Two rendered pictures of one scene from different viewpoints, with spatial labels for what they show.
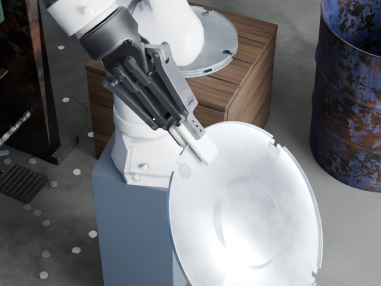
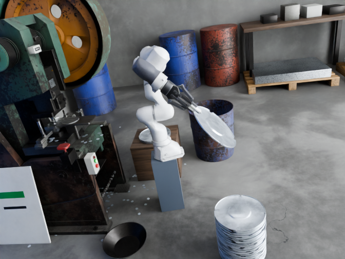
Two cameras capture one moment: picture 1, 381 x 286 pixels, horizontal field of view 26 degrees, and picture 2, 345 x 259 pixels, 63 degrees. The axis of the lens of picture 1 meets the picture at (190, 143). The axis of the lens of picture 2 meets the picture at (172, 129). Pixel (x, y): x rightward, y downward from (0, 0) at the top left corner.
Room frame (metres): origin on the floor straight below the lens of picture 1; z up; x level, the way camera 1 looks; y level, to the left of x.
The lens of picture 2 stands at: (-0.46, 0.51, 1.51)
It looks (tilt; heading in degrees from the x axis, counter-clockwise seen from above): 26 degrees down; 344
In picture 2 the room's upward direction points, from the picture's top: 10 degrees counter-clockwise
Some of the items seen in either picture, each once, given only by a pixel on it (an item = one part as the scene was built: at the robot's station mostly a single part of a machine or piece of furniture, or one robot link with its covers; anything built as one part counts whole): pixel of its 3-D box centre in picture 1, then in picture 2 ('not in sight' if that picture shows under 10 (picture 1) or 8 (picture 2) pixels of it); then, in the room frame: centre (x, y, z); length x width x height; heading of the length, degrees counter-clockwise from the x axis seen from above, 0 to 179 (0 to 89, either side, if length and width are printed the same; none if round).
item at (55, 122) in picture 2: not in sight; (56, 125); (1.62, 0.76, 0.76); 0.15 x 0.09 x 0.05; 152
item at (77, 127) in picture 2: not in sight; (79, 128); (1.54, 0.61, 0.72); 0.25 x 0.14 x 0.14; 62
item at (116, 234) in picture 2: not in sight; (126, 242); (1.02, 0.53, 0.04); 0.30 x 0.30 x 0.07
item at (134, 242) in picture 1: (148, 222); (168, 180); (1.26, 0.10, 0.23); 0.18 x 0.18 x 0.45; 73
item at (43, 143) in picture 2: not in sight; (43, 136); (1.47, 0.84, 0.76); 0.17 x 0.06 x 0.10; 152
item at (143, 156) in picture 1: (161, 134); (167, 145); (1.25, 0.06, 0.52); 0.22 x 0.19 x 0.14; 73
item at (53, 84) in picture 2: not in sight; (47, 88); (1.60, 0.73, 1.04); 0.17 x 0.15 x 0.30; 62
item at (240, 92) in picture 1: (184, 93); (158, 152); (1.78, 0.02, 0.18); 0.40 x 0.38 x 0.35; 66
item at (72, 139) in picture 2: not in sight; (59, 134); (1.62, 0.77, 0.68); 0.45 x 0.30 x 0.06; 152
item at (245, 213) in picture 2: not in sight; (239, 211); (0.64, -0.13, 0.31); 0.29 x 0.29 x 0.01
